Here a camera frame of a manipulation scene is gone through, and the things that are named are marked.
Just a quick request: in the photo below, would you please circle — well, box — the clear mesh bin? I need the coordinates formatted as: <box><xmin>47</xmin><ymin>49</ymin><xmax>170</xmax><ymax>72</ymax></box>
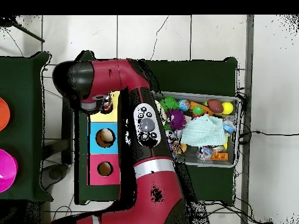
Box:
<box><xmin>153</xmin><ymin>90</ymin><xmax>242</xmax><ymax>169</ymax></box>

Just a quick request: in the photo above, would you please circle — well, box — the purple spiky ball with eyes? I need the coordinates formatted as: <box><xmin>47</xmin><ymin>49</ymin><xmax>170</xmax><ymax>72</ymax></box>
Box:
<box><xmin>166</xmin><ymin>110</ymin><xmax>187</xmax><ymax>131</ymax></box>

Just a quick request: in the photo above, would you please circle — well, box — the large green spiky ball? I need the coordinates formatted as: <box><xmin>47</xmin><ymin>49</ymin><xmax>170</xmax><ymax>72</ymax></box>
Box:
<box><xmin>160</xmin><ymin>96</ymin><xmax>180</xmax><ymax>113</ymax></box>

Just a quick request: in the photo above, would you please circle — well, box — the orange textured ball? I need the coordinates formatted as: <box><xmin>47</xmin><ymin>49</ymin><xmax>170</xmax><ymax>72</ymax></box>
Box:
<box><xmin>172</xmin><ymin>142</ymin><xmax>187</xmax><ymax>156</ymax></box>

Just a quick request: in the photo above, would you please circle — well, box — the small globe print ball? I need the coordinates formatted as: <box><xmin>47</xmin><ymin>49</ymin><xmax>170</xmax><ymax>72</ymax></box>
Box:
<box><xmin>179</xmin><ymin>99</ymin><xmax>192</xmax><ymax>112</ymax></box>

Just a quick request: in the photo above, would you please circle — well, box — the mint green cloth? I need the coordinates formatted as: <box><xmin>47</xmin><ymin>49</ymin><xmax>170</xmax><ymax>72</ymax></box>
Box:
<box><xmin>180</xmin><ymin>115</ymin><xmax>227</xmax><ymax>148</ymax></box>

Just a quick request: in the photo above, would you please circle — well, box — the dark green table cloth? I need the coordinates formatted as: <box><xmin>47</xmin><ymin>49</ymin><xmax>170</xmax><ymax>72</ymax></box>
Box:
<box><xmin>74</xmin><ymin>50</ymin><xmax>239</xmax><ymax>206</ymax></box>

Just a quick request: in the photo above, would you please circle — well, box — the brown toy football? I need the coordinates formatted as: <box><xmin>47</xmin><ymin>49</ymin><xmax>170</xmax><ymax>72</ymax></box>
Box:
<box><xmin>207</xmin><ymin>99</ymin><xmax>225</xmax><ymax>114</ymax></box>

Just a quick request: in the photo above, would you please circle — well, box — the orange toy brick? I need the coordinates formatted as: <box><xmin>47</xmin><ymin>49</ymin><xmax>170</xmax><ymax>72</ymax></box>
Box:
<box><xmin>210</xmin><ymin>152</ymin><xmax>230</xmax><ymax>162</ymax></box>

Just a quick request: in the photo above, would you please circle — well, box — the clear plastic bottle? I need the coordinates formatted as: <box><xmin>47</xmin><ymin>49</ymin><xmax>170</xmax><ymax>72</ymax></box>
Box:
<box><xmin>222</xmin><ymin>118</ymin><xmax>237</xmax><ymax>134</ymax></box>

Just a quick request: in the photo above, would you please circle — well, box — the yellow ball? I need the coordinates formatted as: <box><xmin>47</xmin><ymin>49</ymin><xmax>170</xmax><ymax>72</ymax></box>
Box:
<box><xmin>221</xmin><ymin>101</ymin><xmax>234</xmax><ymax>115</ymax></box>

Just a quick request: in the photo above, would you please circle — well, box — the dark green side table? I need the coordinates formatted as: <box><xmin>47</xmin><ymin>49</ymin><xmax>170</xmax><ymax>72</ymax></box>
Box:
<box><xmin>0</xmin><ymin>51</ymin><xmax>52</xmax><ymax>202</ymax></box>

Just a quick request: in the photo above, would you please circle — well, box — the orange disc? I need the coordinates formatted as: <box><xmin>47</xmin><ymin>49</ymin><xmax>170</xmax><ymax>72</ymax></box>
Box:
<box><xmin>0</xmin><ymin>97</ymin><xmax>11</xmax><ymax>132</ymax></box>

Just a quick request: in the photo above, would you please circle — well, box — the pink disc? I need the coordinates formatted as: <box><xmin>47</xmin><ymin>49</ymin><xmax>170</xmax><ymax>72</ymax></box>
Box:
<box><xmin>0</xmin><ymin>149</ymin><xmax>19</xmax><ymax>193</ymax></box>

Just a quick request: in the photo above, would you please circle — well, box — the black tripod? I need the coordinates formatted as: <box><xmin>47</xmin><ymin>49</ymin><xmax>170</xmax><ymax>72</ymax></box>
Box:
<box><xmin>0</xmin><ymin>16</ymin><xmax>46</xmax><ymax>44</ymax></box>

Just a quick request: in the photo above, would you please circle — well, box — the black cable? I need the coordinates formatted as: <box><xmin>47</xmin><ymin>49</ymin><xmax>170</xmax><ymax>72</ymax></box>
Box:
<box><xmin>239</xmin><ymin>128</ymin><xmax>299</xmax><ymax>139</ymax></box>

